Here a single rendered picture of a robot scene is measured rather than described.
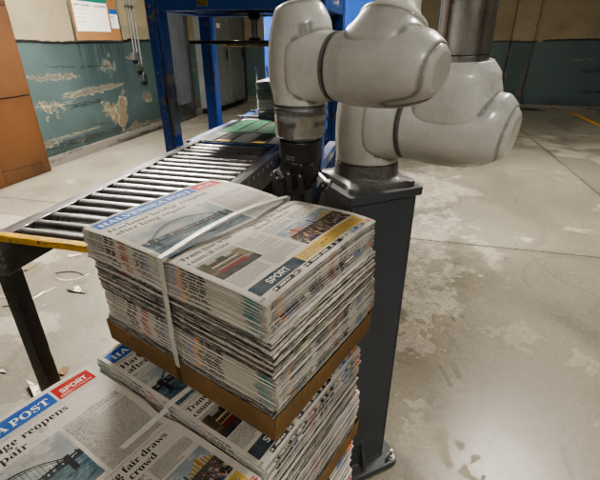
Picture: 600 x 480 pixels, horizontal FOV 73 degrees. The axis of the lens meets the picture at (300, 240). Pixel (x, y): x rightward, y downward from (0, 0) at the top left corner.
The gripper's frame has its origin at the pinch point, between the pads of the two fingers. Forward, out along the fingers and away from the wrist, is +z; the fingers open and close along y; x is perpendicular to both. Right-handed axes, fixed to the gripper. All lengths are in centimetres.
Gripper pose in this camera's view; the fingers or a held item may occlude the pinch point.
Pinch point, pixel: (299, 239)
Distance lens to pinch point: 81.8
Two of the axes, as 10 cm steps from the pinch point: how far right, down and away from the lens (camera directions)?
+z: 0.0, 9.0, 4.4
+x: 5.5, -3.7, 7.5
